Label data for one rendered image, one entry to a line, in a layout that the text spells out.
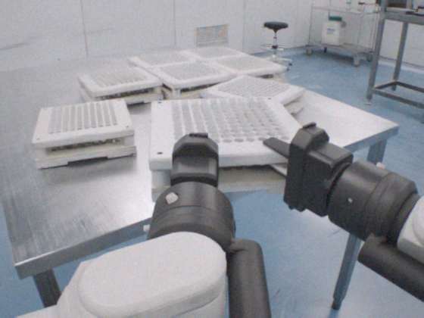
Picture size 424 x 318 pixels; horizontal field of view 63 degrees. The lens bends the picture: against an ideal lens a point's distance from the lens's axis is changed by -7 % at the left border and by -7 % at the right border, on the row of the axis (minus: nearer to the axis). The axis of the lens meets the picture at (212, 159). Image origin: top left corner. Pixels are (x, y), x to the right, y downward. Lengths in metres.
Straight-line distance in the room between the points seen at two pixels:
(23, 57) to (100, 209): 3.55
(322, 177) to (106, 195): 0.47
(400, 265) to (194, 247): 0.22
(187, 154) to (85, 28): 3.97
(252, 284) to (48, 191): 0.60
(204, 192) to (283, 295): 1.38
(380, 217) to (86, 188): 0.60
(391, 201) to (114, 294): 0.29
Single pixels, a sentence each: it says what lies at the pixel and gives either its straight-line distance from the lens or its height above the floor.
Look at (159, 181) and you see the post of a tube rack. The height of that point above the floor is 1.01.
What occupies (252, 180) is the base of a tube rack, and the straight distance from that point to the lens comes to 0.53.
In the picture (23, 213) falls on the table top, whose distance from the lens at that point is 0.79.
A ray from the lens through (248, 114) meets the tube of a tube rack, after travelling 0.62.
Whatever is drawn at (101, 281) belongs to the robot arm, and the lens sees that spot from 0.27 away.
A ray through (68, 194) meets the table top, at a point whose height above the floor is 0.86.
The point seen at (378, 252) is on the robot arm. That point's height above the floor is 1.02.
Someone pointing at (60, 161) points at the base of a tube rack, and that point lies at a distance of 0.93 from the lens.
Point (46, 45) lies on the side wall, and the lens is 4.25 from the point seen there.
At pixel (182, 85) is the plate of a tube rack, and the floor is 0.92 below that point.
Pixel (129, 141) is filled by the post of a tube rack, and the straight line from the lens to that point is 0.91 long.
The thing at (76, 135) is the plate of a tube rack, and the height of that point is 0.93.
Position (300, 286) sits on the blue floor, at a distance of 1.77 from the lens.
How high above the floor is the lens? 1.27
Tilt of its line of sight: 28 degrees down
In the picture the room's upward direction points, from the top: straight up
